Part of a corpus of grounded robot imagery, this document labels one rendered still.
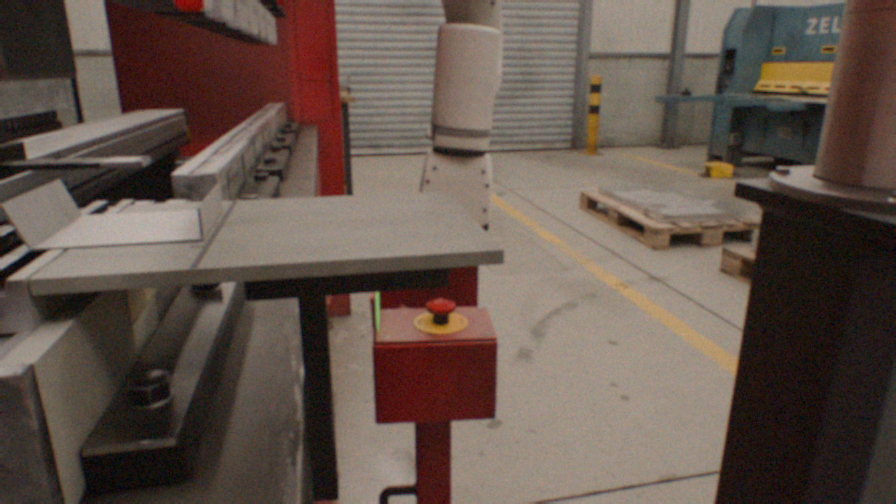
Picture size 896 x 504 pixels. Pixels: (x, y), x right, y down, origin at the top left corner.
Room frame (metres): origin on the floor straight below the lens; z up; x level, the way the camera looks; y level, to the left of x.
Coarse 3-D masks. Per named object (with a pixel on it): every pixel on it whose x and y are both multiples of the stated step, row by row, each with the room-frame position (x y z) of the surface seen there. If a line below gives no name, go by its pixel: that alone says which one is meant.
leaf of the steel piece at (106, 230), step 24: (216, 192) 0.43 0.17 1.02; (96, 216) 0.42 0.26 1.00; (120, 216) 0.42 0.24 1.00; (144, 216) 0.42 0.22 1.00; (168, 216) 0.42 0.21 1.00; (192, 216) 0.42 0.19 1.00; (216, 216) 0.41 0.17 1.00; (48, 240) 0.36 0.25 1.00; (72, 240) 0.36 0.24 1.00; (96, 240) 0.36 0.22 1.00; (120, 240) 0.36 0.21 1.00; (144, 240) 0.36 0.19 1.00; (168, 240) 0.36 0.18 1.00; (192, 240) 0.36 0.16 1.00
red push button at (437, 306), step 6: (432, 300) 0.73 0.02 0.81; (438, 300) 0.73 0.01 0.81; (444, 300) 0.73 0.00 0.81; (426, 306) 0.72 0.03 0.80; (432, 306) 0.72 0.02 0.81; (438, 306) 0.71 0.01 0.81; (444, 306) 0.71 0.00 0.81; (450, 306) 0.72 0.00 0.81; (432, 312) 0.71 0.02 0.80; (438, 312) 0.71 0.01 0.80; (444, 312) 0.71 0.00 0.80; (450, 312) 0.71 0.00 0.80; (438, 318) 0.72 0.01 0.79; (444, 318) 0.72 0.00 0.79; (438, 324) 0.72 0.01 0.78; (444, 324) 0.72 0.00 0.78
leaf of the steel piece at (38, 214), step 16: (32, 192) 0.38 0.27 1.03; (48, 192) 0.40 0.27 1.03; (64, 192) 0.42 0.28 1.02; (16, 208) 0.35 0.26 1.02; (32, 208) 0.37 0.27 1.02; (48, 208) 0.39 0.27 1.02; (64, 208) 0.41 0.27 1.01; (16, 224) 0.34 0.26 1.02; (32, 224) 0.36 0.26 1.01; (48, 224) 0.38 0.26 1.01; (64, 224) 0.39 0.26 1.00; (32, 240) 0.35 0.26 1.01
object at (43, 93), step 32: (0, 0) 0.34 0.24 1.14; (32, 0) 0.38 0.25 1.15; (64, 0) 0.43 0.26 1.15; (0, 32) 0.33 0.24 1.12; (32, 32) 0.37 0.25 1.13; (64, 32) 0.42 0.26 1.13; (0, 64) 0.33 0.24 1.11; (32, 64) 0.36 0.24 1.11; (64, 64) 0.41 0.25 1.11; (0, 96) 0.34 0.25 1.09; (32, 96) 0.37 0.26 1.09; (64, 96) 0.42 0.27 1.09
